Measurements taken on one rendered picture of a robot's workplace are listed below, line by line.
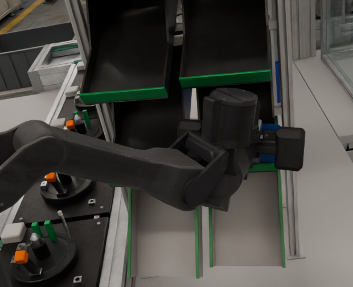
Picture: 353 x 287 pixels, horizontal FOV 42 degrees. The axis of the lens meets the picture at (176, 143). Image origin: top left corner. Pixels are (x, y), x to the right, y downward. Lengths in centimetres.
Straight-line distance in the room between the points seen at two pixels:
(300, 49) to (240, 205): 116
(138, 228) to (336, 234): 47
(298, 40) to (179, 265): 127
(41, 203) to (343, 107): 98
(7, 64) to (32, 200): 176
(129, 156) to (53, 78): 164
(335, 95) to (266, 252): 90
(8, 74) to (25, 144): 250
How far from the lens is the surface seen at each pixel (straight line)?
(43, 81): 212
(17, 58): 287
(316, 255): 108
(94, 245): 103
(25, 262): 93
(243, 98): 55
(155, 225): 90
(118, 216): 110
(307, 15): 191
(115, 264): 99
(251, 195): 88
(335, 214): 117
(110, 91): 68
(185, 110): 79
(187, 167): 52
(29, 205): 122
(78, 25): 78
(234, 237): 88
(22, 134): 45
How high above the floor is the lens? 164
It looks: 32 degrees down
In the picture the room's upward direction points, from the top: 11 degrees counter-clockwise
